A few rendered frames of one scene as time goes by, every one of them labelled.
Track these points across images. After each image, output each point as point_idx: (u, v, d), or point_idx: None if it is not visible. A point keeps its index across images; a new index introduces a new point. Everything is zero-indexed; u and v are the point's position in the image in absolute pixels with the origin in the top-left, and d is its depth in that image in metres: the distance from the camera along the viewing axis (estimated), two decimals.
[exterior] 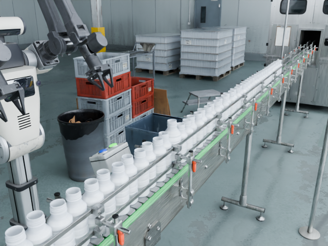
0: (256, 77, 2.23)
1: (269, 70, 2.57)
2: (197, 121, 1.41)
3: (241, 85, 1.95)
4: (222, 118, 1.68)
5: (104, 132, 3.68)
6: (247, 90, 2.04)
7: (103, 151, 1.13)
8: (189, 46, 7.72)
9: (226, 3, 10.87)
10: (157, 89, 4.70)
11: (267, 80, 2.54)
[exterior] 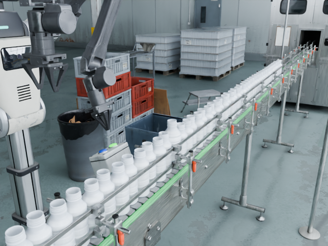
0: (256, 77, 2.23)
1: (269, 70, 2.57)
2: (197, 121, 1.41)
3: (241, 85, 1.95)
4: (222, 118, 1.68)
5: (104, 132, 3.68)
6: (247, 90, 2.04)
7: (103, 151, 1.13)
8: (189, 46, 7.72)
9: (226, 3, 10.87)
10: (157, 89, 4.70)
11: (267, 80, 2.54)
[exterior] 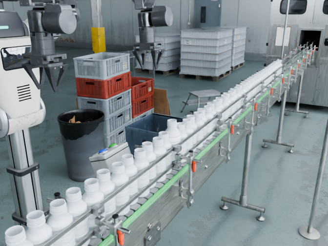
0: (256, 77, 2.23)
1: (269, 70, 2.58)
2: (197, 121, 1.41)
3: (241, 85, 1.96)
4: (222, 118, 1.68)
5: (104, 132, 3.68)
6: (247, 90, 2.04)
7: (103, 151, 1.13)
8: (189, 46, 7.72)
9: (226, 3, 10.87)
10: (157, 89, 4.70)
11: (267, 80, 2.54)
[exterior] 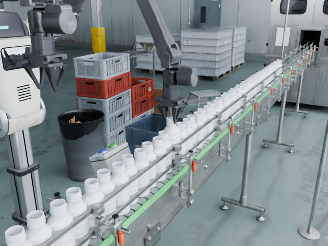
0: (256, 77, 2.23)
1: (269, 70, 2.58)
2: (197, 121, 1.41)
3: (241, 85, 1.96)
4: (222, 118, 1.68)
5: (104, 132, 3.68)
6: (247, 90, 2.04)
7: (103, 151, 1.13)
8: (189, 46, 7.72)
9: (226, 3, 10.87)
10: (157, 89, 4.70)
11: (267, 80, 2.54)
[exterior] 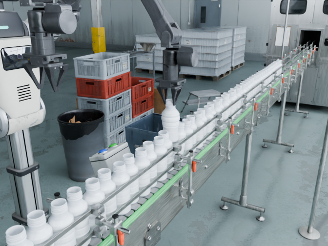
0: (256, 77, 2.23)
1: (269, 70, 2.58)
2: (197, 121, 1.41)
3: (241, 85, 1.96)
4: (222, 118, 1.68)
5: (104, 132, 3.68)
6: (247, 90, 2.04)
7: (103, 151, 1.13)
8: None
9: (226, 3, 10.87)
10: (157, 89, 4.70)
11: (267, 80, 2.54)
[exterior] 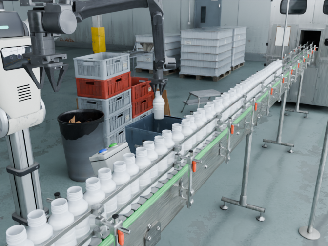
0: (256, 77, 2.23)
1: (269, 70, 2.58)
2: (197, 121, 1.41)
3: (241, 85, 1.96)
4: (222, 118, 1.68)
5: (104, 132, 3.68)
6: (247, 90, 2.04)
7: (103, 151, 1.13)
8: (189, 46, 7.72)
9: (226, 3, 10.87)
10: (157, 89, 4.70)
11: (267, 80, 2.54)
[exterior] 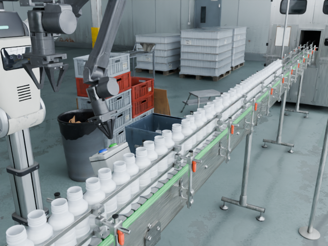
0: (256, 77, 2.23)
1: (269, 70, 2.58)
2: (197, 121, 1.41)
3: (241, 85, 1.96)
4: (222, 118, 1.68)
5: None
6: (247, 90, 2.04)
7: (103, 151, 1.13)
8: (189, 46, 7.72)
9: (226, 3, 10.87)
10: (157, 89, 4.70)
11: (267, 80, 2.54)
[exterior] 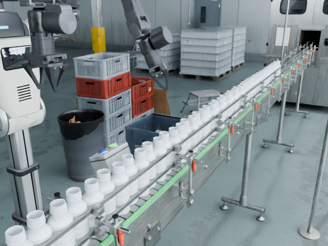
0: (254, 78, 2.18)
1: (267, 71, 2.53)
2: (194, 125, 1.36)
3: (238, 87, 1.91)
4: None
5: (104, 132, 3.68)
6: (245, 92, 1.99)
7: (103, 151, 1.13)
8: (189, 46, 7.72)
9: (226, 3, 10.87)
10: (157, 89, 4.70)
11: (266, 82, 2.49)
